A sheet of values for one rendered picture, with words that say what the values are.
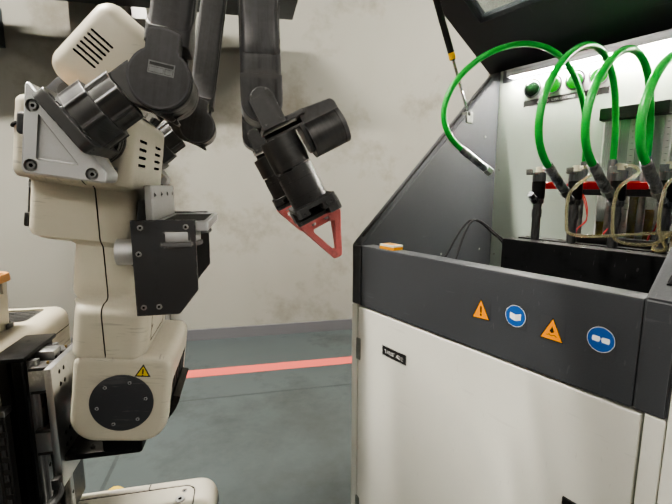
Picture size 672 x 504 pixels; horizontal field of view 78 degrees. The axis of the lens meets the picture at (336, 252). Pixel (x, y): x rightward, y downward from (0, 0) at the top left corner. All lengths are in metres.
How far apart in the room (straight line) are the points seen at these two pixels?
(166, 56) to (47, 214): 0.36
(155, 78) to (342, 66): 2.67
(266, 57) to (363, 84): 2.62
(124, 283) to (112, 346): 0.11
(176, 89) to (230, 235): 2.49
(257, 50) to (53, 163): 0.30
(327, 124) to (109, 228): 0.42
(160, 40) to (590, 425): 0.81
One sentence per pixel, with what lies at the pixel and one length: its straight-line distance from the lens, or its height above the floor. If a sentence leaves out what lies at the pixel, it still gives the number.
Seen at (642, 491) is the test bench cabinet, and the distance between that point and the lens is 0.80.
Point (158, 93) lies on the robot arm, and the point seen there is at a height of 1.22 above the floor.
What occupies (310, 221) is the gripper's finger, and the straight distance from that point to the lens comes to 0.63.
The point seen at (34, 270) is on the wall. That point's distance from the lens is 3.37.
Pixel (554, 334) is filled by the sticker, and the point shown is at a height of 0.86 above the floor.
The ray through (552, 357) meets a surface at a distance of 0.78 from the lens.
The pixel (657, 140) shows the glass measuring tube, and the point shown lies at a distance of 1.23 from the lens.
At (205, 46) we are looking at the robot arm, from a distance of 1.09.
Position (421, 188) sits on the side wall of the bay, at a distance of 1.20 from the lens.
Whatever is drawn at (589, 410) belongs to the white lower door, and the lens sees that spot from 0.78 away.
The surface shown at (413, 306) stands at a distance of 0.96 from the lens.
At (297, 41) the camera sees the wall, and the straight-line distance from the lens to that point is 3.21.
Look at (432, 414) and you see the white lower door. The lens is 1.00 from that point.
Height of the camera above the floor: 1.10
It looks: 9 degrees down
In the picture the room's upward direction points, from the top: straight up
